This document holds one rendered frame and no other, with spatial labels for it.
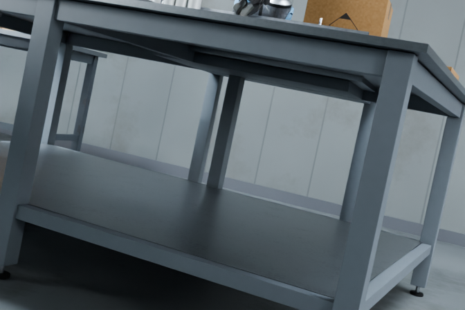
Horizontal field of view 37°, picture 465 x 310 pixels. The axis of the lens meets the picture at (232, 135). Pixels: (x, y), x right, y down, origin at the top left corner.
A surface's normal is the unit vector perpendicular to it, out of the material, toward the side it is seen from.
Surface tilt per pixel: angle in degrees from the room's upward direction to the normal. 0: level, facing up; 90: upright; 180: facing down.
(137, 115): 90
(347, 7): 90
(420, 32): 90
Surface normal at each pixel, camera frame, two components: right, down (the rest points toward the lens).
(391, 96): -0.39, -0.04
